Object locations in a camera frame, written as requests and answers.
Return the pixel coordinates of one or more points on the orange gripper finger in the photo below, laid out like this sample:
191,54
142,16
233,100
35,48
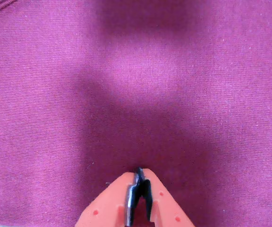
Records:
107,203
160,203

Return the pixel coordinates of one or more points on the maroon cloth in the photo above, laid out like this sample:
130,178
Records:
55,94

